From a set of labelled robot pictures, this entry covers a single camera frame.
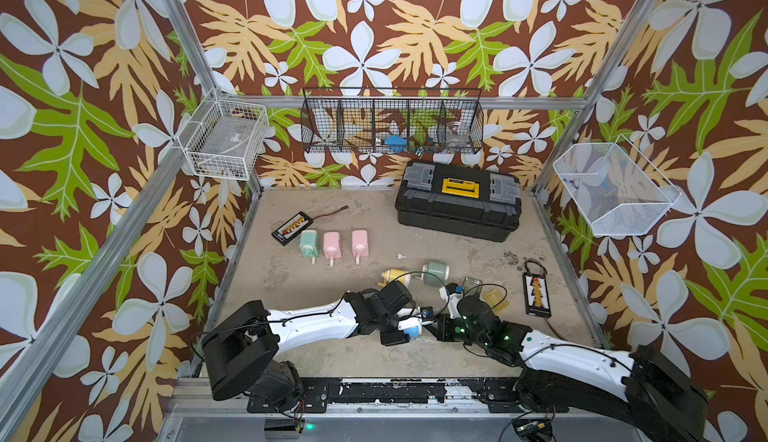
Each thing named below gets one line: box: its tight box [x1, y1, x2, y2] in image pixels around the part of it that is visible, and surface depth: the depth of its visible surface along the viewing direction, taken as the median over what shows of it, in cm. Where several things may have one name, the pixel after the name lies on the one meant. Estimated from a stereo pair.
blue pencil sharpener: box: [398, 317, 422, 341], surface depth 73 cm
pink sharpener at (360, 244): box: [351, 230, 369, 265], surface depth 98 cm
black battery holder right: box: [522, 273, 552, 319], surface depth 93 cm
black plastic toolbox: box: [395, 160, 522, 243], surface depth 98 cm
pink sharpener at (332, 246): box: [323, 231, 342, 267], surface depth 98 cm
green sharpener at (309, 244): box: [300, 230, 319, 265], surface depth 98 cm
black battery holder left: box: [271, 211, 314, 246], surface depth 109 cm
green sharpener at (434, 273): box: [420, 260, 450, 287], surface depth 91 cm
